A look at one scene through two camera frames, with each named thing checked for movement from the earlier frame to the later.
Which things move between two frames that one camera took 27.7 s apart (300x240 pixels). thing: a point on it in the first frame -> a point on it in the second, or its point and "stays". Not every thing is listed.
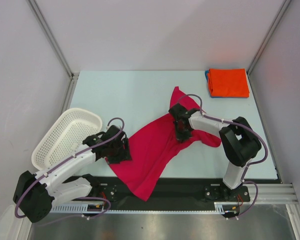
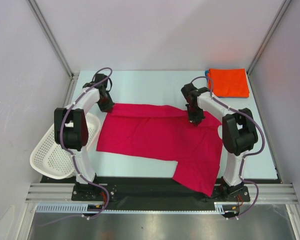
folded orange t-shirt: x=230 y=82 stays
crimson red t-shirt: x=153 y=150 -> x=149 y=133
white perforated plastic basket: x=65 y=134 stays
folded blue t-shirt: x=206 y=72 stays
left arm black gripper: x=124 y=154 -> x=108 y=107
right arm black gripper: x=181 y=127 -> x=195 y=117
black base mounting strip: x=107 y=191 stays
